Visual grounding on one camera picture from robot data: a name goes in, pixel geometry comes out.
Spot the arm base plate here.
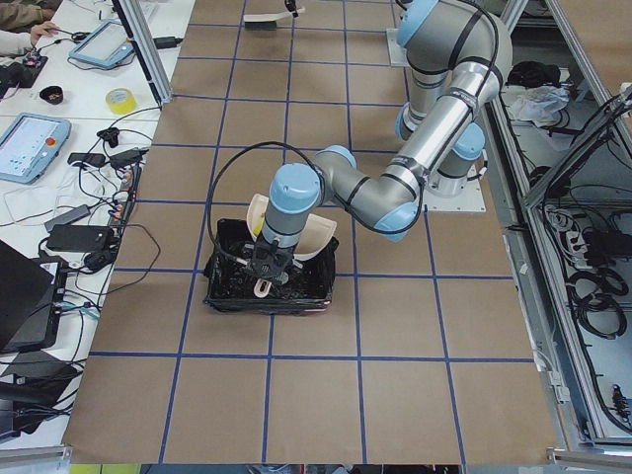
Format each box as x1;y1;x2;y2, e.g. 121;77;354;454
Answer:
424;165;487;213
385;29;408;67

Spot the black-lined trash bin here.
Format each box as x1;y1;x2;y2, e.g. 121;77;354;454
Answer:
203;237;339;315

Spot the person's hand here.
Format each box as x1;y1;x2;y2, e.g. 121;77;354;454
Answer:
30;21;58;46

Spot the crumpled white cloth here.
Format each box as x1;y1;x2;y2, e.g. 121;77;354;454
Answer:
508;86;570;127

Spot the black computer mouse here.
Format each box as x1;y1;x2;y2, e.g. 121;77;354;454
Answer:
83;250;117;273

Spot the aluminium frame post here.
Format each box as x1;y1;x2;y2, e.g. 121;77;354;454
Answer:
113;0;173;108

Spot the black power adapter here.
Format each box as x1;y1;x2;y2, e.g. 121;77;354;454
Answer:
46;224;114;252

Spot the yellow tape roll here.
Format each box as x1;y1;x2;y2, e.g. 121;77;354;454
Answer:
105;88;137;116

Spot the small black bowl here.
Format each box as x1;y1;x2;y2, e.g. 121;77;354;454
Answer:
39;85;64;105

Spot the beige plastic dustpan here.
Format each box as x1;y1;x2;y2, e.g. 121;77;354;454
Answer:
246;193;337;297

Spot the blue teach pendant far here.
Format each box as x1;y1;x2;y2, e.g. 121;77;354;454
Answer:
68;20;134;70

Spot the blue teach pendant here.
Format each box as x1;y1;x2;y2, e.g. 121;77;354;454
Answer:
1;113;72;185
68;20;134;70

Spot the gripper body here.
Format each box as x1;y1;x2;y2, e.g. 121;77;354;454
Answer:
284;0;299;17
241;239;303;285

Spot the blue teach pendant near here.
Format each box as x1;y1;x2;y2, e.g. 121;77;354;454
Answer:
1;113;72;185

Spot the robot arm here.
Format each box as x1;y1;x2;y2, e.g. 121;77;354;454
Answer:
244;1;513;284

